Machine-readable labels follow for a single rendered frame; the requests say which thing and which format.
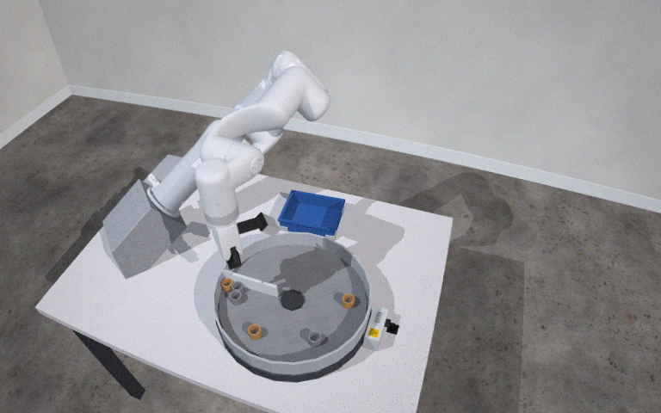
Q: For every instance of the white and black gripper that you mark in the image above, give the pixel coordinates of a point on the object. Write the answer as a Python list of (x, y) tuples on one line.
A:
[(228, 243)]

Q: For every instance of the bronze bushing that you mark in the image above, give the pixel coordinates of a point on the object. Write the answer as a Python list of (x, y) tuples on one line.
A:
[(226, 281), (257, 335), (348, 297)]

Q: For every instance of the blue crate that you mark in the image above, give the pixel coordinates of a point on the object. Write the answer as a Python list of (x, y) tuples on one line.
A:
[(313, 213)]

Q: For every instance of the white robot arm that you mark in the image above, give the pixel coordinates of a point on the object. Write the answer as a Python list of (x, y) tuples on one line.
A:
[(292, 87)]

